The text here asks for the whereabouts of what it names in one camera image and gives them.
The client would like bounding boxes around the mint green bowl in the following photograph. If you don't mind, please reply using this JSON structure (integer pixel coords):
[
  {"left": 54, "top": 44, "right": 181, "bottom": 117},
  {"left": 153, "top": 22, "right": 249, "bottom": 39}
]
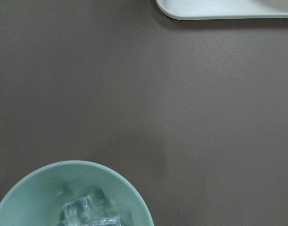
[{"left": 0, "top": 161, "right": 154, "bottom": 226}]

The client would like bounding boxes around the clear ice cube lower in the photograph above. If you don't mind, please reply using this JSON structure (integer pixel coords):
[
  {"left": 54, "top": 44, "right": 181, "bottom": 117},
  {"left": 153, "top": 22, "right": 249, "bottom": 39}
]
[{"left": 86, "top": 215, "right": 122, "bottom": 226}]

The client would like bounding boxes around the clear ice cube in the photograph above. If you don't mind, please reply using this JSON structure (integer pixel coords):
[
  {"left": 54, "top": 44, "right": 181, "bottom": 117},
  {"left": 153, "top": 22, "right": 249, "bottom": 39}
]
[
  {"left": 62, "top": 196, "right": 91, "bottom": 226},
  {"left": 86, "top": 215, "right": 122, "bottom": 226}
]

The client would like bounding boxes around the clear ice cube upper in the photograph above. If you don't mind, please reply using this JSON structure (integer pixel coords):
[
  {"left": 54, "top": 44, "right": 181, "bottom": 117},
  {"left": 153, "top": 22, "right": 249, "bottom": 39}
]
[{"left": 62, "top": 196, "right": 91, "bottom": 226}]

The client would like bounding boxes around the cream serving tray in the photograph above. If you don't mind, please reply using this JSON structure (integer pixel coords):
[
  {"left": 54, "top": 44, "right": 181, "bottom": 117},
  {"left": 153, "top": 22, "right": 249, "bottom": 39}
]
[{"left": 156, "top": 0, "right": 288, "bottom": 21}]

